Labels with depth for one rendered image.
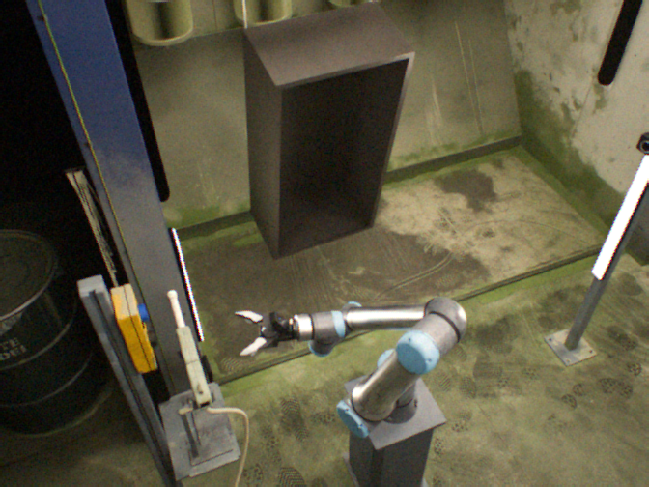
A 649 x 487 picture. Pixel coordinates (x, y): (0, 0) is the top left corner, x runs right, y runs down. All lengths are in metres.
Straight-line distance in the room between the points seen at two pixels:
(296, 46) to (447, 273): 1.85
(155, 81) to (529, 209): 2.56
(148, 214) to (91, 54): 0.58
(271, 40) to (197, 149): 1.55
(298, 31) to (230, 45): 1.47
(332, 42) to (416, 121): 1.93
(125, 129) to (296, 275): 2.01
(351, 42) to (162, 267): 1.14
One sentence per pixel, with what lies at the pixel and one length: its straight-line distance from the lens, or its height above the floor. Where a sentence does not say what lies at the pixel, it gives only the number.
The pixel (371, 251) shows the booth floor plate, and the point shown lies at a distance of 3.85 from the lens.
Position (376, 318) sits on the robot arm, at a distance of 2.04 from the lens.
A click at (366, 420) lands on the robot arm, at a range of 2.19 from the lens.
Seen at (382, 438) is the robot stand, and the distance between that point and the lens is 2.43.
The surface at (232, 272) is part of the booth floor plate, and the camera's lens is 3.77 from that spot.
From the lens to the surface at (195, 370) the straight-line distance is 2.02.
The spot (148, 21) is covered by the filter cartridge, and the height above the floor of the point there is 1.39.
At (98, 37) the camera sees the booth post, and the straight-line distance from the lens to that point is 1.80.
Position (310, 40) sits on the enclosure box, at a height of 1.68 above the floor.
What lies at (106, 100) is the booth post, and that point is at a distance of 1.88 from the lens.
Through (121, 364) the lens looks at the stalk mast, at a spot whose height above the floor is 1.32.
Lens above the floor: 2.80
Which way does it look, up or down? 45 degrees down
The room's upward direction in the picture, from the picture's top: 1 degrees counter-clockwise
